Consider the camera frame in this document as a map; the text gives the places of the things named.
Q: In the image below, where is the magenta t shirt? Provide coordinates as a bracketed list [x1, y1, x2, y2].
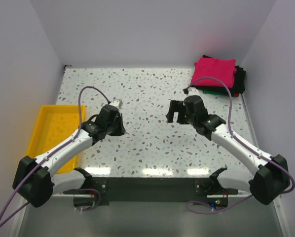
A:
[191, 57, 237, 88]

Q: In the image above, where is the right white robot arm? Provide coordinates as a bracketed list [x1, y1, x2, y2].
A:
[166, 95, 295, 205]

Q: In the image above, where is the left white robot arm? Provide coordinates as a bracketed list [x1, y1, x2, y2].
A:
[12, 100, 125, 207]

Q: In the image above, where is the folded green t shirt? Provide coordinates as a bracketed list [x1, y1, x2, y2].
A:
[202, 90, 228, 96]

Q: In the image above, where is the yellow plastic tray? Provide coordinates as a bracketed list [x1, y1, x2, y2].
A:
[26, 104, 87, 175]

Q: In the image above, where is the folded black t shirt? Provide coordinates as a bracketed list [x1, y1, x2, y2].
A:
[192, 55, 246, 96]

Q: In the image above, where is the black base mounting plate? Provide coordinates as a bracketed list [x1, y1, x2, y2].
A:
[64, 177, 238, 207]

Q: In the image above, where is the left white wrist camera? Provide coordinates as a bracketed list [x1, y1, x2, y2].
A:
[109, 99, 123, 110]

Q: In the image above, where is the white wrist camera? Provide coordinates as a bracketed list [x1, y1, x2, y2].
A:
[109, 99, 123, 110]
[186, 87, 201, 97]

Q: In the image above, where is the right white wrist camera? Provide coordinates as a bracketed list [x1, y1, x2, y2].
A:
[186, 87, 201, 97]

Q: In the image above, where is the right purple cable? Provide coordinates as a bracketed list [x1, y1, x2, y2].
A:
[184, 77, 295, 216]

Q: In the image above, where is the purple cable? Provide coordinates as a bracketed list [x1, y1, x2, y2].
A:
[184, 77, 295, 216]
[0, 86, 112, 228]

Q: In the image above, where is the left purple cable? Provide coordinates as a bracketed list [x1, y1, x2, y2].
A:
[0, 86, 112, 228]

